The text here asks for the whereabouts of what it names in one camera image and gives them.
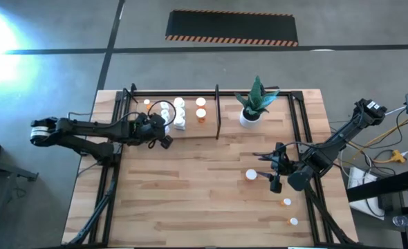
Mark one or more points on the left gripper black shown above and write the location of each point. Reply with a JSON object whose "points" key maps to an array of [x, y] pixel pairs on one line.
{"points": [[148, 129]]}

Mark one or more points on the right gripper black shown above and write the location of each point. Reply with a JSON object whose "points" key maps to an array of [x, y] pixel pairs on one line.
{"points": [[283, 166]]}

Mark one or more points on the large orange pill bottle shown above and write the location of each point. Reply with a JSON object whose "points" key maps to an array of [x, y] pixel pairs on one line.
{"points": [[250, 174]]}

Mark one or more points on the small orange pill bottle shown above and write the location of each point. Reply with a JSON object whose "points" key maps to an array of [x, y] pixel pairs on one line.
{"points": [[147, 102], [286, 201], [292, 221]]}

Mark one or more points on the orange pill bottle white cap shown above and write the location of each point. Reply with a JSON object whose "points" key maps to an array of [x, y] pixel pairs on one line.
{"points": [[201, 102], [201, 115]]}

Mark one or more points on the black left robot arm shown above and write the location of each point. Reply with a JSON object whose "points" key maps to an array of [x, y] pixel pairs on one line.
{"points": [[86, 128]]}

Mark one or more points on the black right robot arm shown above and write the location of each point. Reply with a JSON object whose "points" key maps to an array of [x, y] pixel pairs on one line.
{"points": [[339, 138]]}

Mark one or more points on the white round plant pot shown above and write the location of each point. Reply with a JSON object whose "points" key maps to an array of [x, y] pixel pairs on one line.
{"points": [[248, 123]]}

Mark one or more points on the green snake plant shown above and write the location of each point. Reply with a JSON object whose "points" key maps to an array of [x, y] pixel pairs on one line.
{"points": [[257, 98]]}

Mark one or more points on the white power strip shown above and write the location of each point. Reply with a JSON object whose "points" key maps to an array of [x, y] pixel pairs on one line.
{"points": [[359, 176]]}

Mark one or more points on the white flat box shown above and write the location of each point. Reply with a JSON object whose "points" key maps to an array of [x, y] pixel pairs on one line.
{"points": [[366, 209]]}

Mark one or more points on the black metal bar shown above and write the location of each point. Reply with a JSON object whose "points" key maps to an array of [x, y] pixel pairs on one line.
{"points": [[384, 186]]}

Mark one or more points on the black floor mat hazard stripes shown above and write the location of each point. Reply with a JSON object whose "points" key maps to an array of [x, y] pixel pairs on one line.
{"points": [[231, 27]]}

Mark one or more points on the clear plastic water bottle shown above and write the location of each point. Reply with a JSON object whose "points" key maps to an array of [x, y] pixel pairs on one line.
{"points": [[401, 220]]}

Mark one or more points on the wooden shelf black frame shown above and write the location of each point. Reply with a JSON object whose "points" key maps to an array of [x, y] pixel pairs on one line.
{"points": [[197, 131]]}

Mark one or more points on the black aluminium table frame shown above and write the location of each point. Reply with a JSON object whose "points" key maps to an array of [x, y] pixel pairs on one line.
{"points": [[190, 93]]}

